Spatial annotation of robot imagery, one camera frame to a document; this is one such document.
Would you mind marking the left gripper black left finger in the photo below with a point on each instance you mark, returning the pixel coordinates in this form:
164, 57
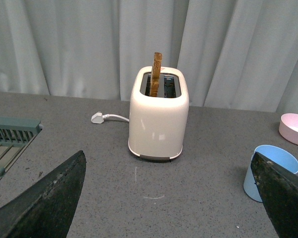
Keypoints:
47, 208

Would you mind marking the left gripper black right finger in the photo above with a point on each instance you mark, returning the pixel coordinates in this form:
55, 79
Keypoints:
282, 204

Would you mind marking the blue plastic cup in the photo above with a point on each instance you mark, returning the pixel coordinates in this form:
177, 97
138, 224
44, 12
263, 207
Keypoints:
265, 160

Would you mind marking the pink plastic bowl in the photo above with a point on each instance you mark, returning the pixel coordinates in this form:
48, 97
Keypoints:
288, 127

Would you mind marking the green dish rack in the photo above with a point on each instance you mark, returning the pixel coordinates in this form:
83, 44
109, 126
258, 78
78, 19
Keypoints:
16, 134

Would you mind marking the white power plug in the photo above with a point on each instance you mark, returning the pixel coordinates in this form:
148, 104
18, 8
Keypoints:
97, 118

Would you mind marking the cream white toaster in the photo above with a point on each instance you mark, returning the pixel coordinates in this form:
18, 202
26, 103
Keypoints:
157, 124

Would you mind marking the grey white curtain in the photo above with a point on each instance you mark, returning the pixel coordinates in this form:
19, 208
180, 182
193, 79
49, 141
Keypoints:
234, 54

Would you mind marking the brown toast slice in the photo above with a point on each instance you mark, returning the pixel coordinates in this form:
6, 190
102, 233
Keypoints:
155, 74

